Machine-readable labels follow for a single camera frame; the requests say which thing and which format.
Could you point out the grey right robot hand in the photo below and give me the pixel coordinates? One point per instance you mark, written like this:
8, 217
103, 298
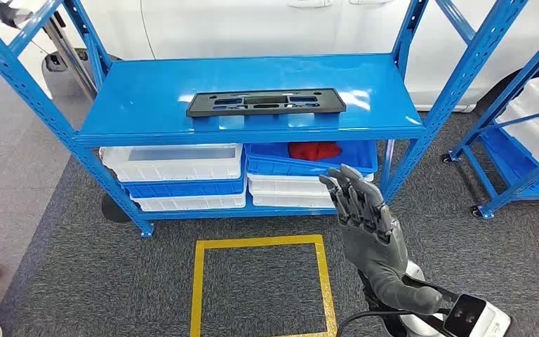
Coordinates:
372, 251

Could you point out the black plastic frame part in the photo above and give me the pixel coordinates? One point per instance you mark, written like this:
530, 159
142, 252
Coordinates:
204, 109

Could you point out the blue wheeled shelf rack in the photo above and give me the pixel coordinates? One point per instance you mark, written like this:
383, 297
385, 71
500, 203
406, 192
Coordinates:
506, 156

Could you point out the blue steel shelf rack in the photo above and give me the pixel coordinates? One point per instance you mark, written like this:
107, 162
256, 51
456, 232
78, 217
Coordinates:
148, 93

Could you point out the red cloth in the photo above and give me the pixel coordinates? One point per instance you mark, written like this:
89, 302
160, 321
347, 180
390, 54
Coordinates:
313, 151

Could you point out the blue plastic bin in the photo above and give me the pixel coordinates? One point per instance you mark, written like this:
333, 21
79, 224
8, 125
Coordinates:
274, 165

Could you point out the white car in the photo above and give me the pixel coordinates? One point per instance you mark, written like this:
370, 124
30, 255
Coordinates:
251, 28

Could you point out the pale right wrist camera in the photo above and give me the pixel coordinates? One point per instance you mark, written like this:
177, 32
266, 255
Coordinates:
488, 321

